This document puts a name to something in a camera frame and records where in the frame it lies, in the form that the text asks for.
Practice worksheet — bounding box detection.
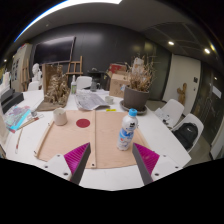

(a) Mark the black wall screen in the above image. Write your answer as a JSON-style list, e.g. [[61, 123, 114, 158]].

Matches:
[[32, 35, 77, 66]]

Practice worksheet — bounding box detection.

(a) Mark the dark glass jar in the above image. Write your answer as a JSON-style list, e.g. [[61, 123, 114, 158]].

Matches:
[[89, 79, 101, 93]]

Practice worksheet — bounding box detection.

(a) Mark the long ceiling light strip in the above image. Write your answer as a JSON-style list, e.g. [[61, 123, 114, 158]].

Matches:
[[14, 0, 123, 43]]

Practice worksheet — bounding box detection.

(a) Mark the white chair with backpack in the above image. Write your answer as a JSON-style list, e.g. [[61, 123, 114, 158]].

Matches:
[[171, 113, 205, 154]]

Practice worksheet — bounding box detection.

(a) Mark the white plaster bust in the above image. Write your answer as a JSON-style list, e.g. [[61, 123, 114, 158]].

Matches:
[[31, 63, 44, 83]]

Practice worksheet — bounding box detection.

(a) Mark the wooden mannequin figure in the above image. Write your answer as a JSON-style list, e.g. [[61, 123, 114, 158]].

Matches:
[[176, 82, 188, 106]]

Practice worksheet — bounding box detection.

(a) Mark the brown cardboard box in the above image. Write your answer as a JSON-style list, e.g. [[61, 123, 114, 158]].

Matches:
[[108, 73, 132, 99]]

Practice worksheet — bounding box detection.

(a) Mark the thin wooden stick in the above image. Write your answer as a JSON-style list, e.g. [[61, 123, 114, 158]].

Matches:
[[14, 127, 24, 155]]

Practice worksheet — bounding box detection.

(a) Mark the small white cup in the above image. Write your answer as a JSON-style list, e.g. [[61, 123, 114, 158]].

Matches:
[[104, 95, 115, 105]]

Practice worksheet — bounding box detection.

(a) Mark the flat round red coaster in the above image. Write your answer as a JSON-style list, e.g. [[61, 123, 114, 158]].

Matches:
[[75, 118, 91, 129]]

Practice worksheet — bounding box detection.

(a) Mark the black backpack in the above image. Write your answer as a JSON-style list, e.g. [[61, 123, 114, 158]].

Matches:
[[172, 122, 199, 151]]

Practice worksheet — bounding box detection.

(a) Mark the small grey paint jar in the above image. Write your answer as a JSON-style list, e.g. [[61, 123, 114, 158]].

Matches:
[[29, 107, 39, 118]]

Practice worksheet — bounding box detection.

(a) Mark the short wooden easel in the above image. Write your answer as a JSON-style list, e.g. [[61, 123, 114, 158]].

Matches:
[[65, 55, 84, 81]]

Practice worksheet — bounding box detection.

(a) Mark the white ceramic cup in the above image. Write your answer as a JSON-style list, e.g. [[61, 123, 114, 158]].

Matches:
[[52, 107, 69, 127]]

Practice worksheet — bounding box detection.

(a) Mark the white chair with papers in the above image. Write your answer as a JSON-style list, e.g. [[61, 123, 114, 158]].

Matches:
[[154, 98, 185, 129]]

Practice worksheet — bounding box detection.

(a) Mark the dried plant in grey pot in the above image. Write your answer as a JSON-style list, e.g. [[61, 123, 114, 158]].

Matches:
[[119, 54, 156, 117]]

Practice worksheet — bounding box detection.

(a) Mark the grey printed newspaper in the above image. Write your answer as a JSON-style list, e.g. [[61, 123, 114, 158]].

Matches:
[[73, 89, 111, 112]]

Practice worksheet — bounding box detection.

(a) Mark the white canvas bag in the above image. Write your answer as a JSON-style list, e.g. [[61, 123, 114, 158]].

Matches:
[[0, 99, 10, 149]]

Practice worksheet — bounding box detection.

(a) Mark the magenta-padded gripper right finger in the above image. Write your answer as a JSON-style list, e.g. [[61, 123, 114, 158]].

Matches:
[[131, 142, 184, 186]]

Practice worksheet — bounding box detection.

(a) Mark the tall wooden easel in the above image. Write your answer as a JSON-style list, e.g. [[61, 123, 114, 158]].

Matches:
[[20, 58, 32, 92]]

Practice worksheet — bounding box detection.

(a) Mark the white plaster statue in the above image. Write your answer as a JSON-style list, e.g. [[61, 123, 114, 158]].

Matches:
[[131, 57, 146, 76]]

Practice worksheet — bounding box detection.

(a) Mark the beige wooden drawing board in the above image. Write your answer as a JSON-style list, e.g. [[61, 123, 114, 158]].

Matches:
[[94, 110, 152, 169], [33, 109, 98, 169]]

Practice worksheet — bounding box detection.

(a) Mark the beige cabinet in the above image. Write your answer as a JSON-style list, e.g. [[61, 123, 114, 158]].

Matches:
[[10, 43, 34, 93]]

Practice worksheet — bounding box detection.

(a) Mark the black flat box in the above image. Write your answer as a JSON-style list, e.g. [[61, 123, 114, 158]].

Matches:
[[0, 87, 16, 104], [1, 92, 25, 114]]

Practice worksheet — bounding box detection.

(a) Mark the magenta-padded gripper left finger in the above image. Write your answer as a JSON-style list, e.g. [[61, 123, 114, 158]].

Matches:
[[39, 142, 92, 186]]

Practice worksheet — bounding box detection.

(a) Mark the white blue-capped drink bottle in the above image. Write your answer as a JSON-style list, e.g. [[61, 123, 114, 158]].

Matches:
[[116, 108, 139, 152]]

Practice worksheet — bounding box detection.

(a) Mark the wooden-handled brush tool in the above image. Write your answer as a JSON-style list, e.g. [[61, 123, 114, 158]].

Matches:
[[16, 114, 45, 131]]

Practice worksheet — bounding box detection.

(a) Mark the red box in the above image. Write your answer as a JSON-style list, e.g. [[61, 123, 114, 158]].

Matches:
[[107, 63, 128, 78]]

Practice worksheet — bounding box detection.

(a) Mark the green-labelled spray bottle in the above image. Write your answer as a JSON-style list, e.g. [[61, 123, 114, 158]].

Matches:
[[70, 74, 78, 95]]

